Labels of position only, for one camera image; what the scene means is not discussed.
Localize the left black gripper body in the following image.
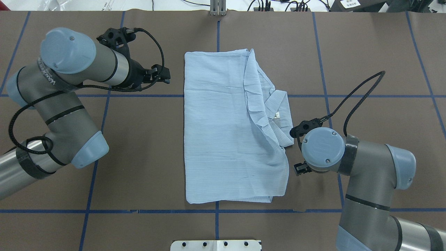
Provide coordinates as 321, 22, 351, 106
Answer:
121, 58, 154, 92

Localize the light blue button-up shirt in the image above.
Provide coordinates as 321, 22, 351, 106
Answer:
184, 49, 294, 204

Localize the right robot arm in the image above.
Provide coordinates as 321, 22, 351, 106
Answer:
290, 126, 445, 251

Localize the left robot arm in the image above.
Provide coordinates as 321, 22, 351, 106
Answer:
1, 27, 171, 199

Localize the black braided left cable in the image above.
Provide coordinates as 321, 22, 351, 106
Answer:
8, 28, 165, 154

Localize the black braided cable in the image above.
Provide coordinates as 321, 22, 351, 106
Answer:
8, 28, 165, 154
319, 71, 386, 137

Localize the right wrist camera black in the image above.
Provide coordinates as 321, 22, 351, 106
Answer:
289, 119, 324, 150

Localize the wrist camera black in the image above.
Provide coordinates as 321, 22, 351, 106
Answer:
96, 27, 136, 59
289, 119, 324, 150

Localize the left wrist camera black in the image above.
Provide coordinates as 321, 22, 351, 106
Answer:
96, 27, 136, 59

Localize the black braided right cable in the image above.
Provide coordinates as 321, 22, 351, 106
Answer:
319, 71, 386, 137

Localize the aluminium frame post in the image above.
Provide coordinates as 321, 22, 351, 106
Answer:
210, 0, 227, 16

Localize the white central pedestal column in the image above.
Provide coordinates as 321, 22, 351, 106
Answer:
170, 239, 262, 251

